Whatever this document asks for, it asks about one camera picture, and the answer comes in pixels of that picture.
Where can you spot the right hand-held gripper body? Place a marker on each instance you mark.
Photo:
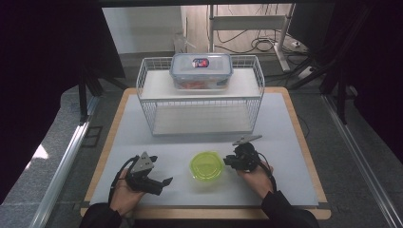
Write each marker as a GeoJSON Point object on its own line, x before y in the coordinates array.
{"type": "Point", "coordinates": [247, 156]}

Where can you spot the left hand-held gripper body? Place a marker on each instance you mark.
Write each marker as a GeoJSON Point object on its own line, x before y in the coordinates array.
{"type": "Point", "coordinates": [142, 177]}

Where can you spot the green round lidded container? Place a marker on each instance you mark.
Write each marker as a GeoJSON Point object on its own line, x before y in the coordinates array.
{"type": "Point", "coordinates": [206, 166]}

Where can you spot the clear rectangular food container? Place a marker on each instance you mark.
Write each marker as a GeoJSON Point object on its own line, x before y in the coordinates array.
{"type": "Point", "coordinates": [201, 71]}

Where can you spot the person's left hand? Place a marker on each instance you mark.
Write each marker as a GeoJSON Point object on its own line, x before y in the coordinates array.
{"type": "Point", "coordinates": [125, 196]}

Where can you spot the person's right hand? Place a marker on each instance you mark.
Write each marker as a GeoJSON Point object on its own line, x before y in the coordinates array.
{"type": "Point", "coordinates": [256, 182]}

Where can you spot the light grey table mat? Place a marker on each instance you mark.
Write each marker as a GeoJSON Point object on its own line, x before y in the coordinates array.
{"type": "Point", "coordinates": [285, 171]}

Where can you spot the black metal stand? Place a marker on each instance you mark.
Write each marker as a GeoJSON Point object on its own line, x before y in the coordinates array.
{"type": "Point", "coordinates": [341, 101]}
{"type": "Point", "coordinates": [86, 91]}

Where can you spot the white power strip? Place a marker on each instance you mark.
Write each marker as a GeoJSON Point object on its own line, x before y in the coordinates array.
{"type": "Point", "coordinates": [306, 72]}

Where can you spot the clear plastic jug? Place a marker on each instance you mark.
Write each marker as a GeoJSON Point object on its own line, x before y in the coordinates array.
{"type": "Point", "coordinates": [181, 44]}

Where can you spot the aluminium floor rail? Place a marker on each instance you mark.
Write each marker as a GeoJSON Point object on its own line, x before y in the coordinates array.
{"type": "Point", "coordinates": [361, 164]}
{"type": "Point", "coordinates": [60, 177]}

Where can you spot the white metal desk frame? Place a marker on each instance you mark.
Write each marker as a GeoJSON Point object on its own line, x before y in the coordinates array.
{"type": "Point", "coordinates": [247, 22]}

